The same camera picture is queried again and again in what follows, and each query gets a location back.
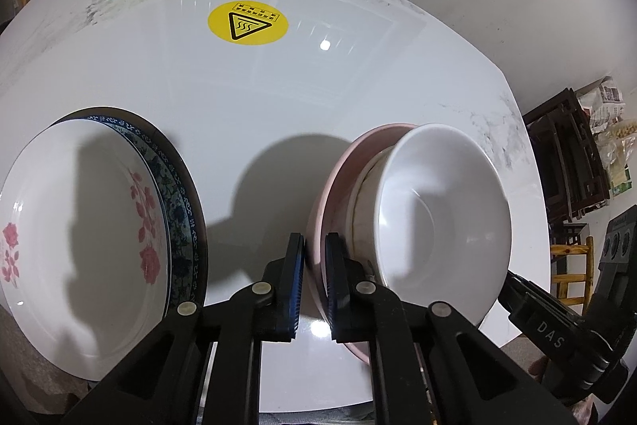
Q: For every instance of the white bowl with blue base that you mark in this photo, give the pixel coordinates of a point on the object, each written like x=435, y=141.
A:
x=443, y=216

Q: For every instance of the printed sacks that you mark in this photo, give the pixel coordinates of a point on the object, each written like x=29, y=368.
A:
x=614, y=131

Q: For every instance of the large blue floral plate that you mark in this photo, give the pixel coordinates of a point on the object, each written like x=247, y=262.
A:
x=199, y=226

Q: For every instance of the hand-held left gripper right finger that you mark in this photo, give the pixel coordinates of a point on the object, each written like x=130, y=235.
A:
x=332, y=295

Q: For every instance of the light wooden stool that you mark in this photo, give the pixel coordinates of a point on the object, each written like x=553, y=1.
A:
x=572, y=270

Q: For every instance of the stacked dark wooden furniture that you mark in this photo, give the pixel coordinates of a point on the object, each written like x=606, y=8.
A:
x=567, y=156

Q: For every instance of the white plate with pink flowers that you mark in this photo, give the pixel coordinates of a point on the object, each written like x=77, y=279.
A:
x=74, y=231

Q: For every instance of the round yellow warning sticker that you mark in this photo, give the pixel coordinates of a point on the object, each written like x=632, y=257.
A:
x=249, y=22

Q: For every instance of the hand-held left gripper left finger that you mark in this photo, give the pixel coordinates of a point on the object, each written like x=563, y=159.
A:
x=297, y=290

